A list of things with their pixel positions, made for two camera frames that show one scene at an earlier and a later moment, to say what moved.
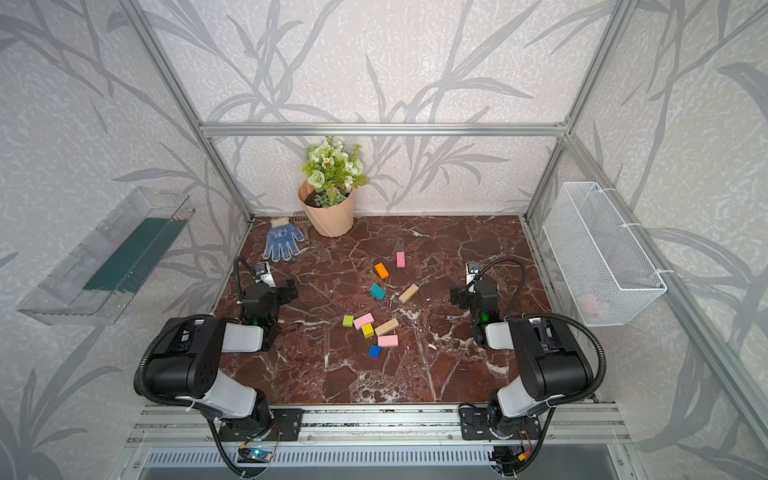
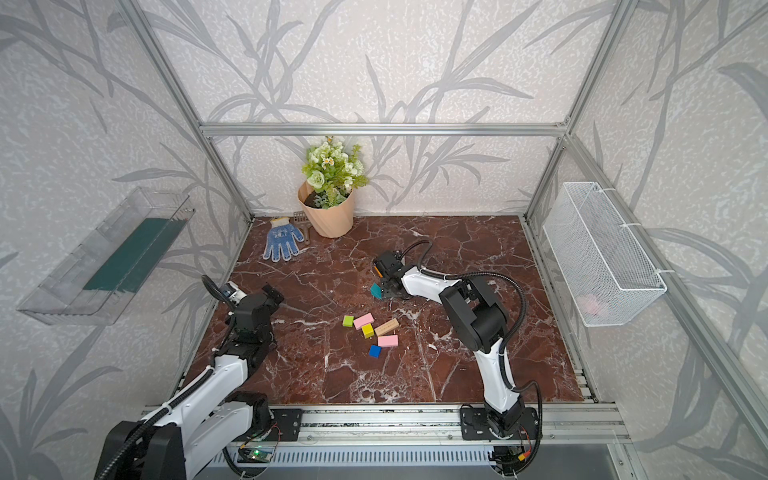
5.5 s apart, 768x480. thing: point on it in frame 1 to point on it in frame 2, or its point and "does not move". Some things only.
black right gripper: x=463 y=297 to x=387 y=283
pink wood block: x=390 y=340 does not move
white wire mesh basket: x=604 y=271 does not move
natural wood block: x=387 y=326 does not move
